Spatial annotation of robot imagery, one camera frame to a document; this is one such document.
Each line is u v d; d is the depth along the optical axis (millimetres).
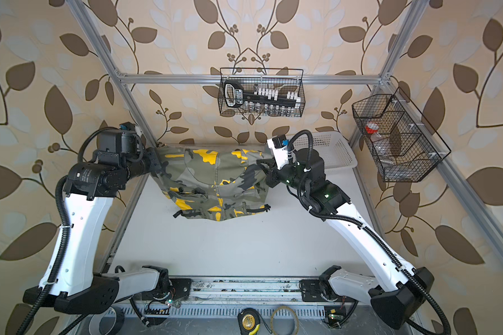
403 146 736
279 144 541
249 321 666
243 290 756
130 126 550
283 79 911
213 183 653
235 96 848
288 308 680
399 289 371
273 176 595
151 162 571
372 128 806
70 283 361
